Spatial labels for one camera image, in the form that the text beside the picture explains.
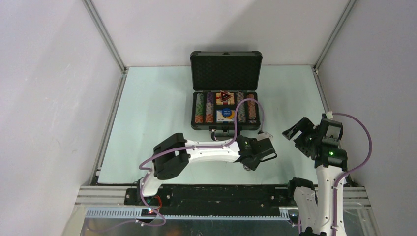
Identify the red card deck box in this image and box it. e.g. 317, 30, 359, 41
216, 91, 235, 105

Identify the red triangular dealer button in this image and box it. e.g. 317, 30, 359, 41
220, 91, 232, 102

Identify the black poker case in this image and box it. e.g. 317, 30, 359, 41
190, 51, 263, 141

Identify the blue small blind button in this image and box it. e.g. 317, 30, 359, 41
221, 108, 233, 117

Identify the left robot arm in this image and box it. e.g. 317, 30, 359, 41
136, 132, 277, 205

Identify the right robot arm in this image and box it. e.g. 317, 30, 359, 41
282, 114, 348, 236

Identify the brown chip row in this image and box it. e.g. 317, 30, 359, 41
246, 94, 257, 124

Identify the blue card deck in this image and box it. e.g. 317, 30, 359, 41
215, 110, 236, 123

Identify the blue orange chip row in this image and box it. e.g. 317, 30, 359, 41
236, 91, 246, 123

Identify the purple blue chip row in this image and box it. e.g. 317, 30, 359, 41
205, 92, 214, 123

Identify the green chip row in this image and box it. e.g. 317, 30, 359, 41
194, 93, 204, 123

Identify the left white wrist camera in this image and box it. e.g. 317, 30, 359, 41
257, 131, 273, 141

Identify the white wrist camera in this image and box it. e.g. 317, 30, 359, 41
322, 111, 334, 120
257, 131, 273, 141

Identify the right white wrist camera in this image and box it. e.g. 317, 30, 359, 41
322, 111, 334, 120

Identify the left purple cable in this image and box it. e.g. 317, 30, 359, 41
138, 98, 265, 227

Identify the purple cable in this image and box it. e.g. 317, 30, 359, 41
298, 113, 373, 236
138, 98, 265, 227

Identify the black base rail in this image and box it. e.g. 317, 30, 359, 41
124, 184, 296, 217

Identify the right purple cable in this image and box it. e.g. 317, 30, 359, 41
298, 113, 373, 236

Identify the right aluminium frame post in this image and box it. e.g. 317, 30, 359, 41
313, 0, 357, 73

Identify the aluminium frame post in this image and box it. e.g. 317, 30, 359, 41
313, 0, 357, 73
82, 0, 127, 73

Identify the grey cable duct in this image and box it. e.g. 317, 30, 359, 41
85, 208, 291, 221

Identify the left aluminium frame post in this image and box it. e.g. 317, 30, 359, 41
82, 0, 127, 73

